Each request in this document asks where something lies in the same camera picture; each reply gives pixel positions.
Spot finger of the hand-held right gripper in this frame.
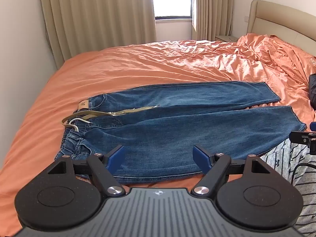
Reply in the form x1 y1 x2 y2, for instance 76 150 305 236
289 121 316 155

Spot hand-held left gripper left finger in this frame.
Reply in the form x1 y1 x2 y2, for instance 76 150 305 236
47 144 126 198

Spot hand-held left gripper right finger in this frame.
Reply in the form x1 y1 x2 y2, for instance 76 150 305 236
191 144 271 199

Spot blue denim pants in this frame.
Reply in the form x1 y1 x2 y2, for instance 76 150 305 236
55 81 307 185

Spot olive fabric belt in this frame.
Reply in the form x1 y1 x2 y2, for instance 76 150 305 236
61 104 160 127

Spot dark cloth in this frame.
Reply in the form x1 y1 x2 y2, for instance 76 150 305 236
308 73 316 109

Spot person's patterned grey clothing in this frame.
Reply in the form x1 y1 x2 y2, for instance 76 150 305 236
259 138 316 237

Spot crumpled orange duvet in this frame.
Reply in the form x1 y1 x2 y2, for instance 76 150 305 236
236 33 316 119

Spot orange bed sheet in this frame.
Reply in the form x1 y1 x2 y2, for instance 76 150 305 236
0 39 316 232

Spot beige padded headboard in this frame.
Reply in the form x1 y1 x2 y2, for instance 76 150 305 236
247 0 316 55

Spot beige nightstand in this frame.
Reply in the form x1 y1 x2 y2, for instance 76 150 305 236
215 35 239 42

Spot wide beige curtain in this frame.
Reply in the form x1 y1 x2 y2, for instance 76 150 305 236
39 0 157 70

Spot narrow beige curtain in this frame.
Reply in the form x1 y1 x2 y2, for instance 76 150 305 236
192 0 234 41

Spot black cable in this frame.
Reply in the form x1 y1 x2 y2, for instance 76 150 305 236
292 162 316 186

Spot white drawstring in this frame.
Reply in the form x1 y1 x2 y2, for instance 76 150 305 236
69 119 91 132

